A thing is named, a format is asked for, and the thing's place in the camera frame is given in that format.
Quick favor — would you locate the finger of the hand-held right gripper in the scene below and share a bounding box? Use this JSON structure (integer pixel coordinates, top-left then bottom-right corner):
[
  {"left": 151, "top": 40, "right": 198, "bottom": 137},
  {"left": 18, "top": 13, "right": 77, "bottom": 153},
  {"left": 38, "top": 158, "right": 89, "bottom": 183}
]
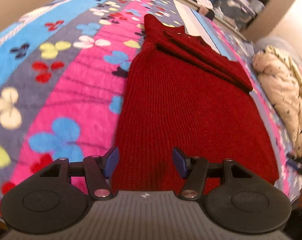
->
[{"left": 287, "top": 152, "right": 302, "bottom": 181}]

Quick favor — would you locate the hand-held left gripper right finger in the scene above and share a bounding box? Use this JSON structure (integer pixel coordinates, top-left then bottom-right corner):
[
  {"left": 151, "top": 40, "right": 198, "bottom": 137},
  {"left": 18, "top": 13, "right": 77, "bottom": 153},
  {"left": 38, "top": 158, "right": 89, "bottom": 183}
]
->
[{"left": 172, "top": 147, "right": 260, "bottom": 202}]

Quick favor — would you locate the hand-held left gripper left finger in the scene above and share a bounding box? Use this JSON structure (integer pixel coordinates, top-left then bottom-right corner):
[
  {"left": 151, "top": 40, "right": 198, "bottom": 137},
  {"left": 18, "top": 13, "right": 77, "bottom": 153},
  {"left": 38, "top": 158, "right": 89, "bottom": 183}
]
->
[{"left": 35, "top": 147, "right": 120, "bottom": 201}]

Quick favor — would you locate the red knit sweater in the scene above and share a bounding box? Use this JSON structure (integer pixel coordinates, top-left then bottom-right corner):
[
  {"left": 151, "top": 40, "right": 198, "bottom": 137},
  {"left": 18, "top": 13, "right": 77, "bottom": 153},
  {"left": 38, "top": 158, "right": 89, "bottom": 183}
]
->
[{"left": 110, "top": 14, "right": 279, "bottom": 198}]

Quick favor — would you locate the white clothes pile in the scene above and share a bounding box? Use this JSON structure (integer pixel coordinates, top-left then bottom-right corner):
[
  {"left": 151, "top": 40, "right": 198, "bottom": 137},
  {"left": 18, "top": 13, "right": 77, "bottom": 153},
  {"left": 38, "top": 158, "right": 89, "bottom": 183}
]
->
[{"left": 190, "top": 0, "right": 213, "bottom": 8}]

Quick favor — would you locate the star print cream quilt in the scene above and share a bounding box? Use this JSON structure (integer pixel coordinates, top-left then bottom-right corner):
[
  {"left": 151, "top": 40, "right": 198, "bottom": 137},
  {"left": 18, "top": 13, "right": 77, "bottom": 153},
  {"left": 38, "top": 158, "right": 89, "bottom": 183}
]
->
[{"left": 252, "top": 45, "right": 302, "bottom": 157}]

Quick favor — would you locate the floral fleece blanket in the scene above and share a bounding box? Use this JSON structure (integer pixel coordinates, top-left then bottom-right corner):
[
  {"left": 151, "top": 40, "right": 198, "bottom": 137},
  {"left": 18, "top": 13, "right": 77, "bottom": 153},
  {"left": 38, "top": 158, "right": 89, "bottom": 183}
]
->
[{"left": 0, "top": 0, "right": 302, "bottom": 222}]

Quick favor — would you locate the grey pillow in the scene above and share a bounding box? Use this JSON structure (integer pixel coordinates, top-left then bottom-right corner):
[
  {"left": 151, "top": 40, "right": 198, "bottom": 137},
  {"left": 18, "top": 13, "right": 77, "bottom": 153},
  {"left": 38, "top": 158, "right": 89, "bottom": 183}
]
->
[{"left": 254, "top": 36, "right": 299, "bottom": 56}]

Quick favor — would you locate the grey bundled bedding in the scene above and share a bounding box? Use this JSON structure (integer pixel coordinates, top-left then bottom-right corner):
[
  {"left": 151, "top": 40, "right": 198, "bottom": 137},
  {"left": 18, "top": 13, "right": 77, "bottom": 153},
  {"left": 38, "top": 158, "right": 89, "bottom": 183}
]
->
[{"left": 213, "top": 0, "right": 257, "bottom": 25}]

